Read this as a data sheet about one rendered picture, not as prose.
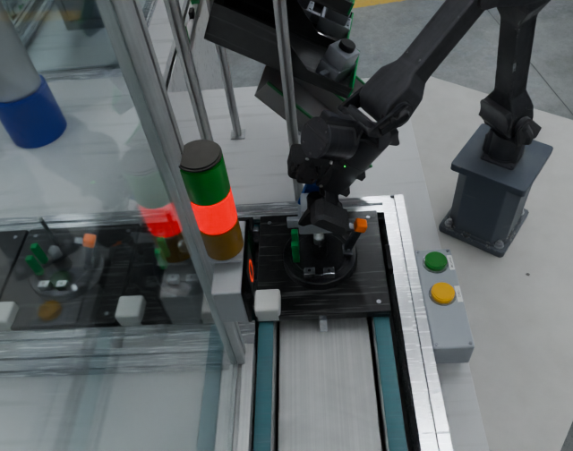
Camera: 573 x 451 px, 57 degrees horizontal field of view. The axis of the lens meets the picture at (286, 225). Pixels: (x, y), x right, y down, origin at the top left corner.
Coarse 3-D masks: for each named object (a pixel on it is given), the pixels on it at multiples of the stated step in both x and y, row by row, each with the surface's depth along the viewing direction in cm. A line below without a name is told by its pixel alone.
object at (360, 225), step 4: (356, 220) 93; (360, 220) 93; (364, 220) 93; (352, 224) 94; (356, 224) 93; (360, 224) 93; (364, 224) 93; (352, 228) 93; (356, 228) 93; (360, 228) 93; (364, 228) 93; (352, 232) 96; (356, 232) 94; (360, 232) 94; (352, 236) 95; (356, 236) 95; (348, 240) 97; (352, 240) 96; (356, 240) 96; (348, 244) 97; (352, 244) 97; (348, 248) 97; (352, 248) 97
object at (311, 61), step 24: (216, 0) 88; (240, 0) 100; (264, 0) 99; (288, 0) 98; (216, 24) 91; (240, 24) 90; (264, 24) 89; (288, 24) 102; (312, 24) 102; (240, 48) 94; (264, 48) 93; (312, 48) 103; (312, 72) 95
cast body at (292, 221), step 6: (312, 192) 89; (318, 192) 89; (300, 198) 90; (306, 198) 88; (312, 198) 88; (318, 198) 88; (306, 204) 88; (300, 210) 92; (300, 216) 91; (288, 222) 92; (294, 222) 92; (300, 228) 91; (306, 228) 91; (312, 228) 91; (318, 228) 91
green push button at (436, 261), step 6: (432, 252) 100; (438, 252) 100; (426, 258) 99; (432, 258) 99; (438, 258) 99; (444, 258) 99; (426, 264) 98; (432, 264) 98; (438, 264) 98; (444, 264) 98; (432, 270) 98; (438, 270) 98
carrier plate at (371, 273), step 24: (288, 216) 109; (360, 216) 107; (264, 240) 106; (360, 240) 103; (264, 264) 102; (360, 264) 100; (384, 264) 99; (264, 288) 98; (288, 288) 97; (336, 288) 97; (360, 288) 96; (384, 288) 96; (288, 312) 94; (312, 312) 94; (336, 312) 93; (360, 312) 93; (384, 312) 93
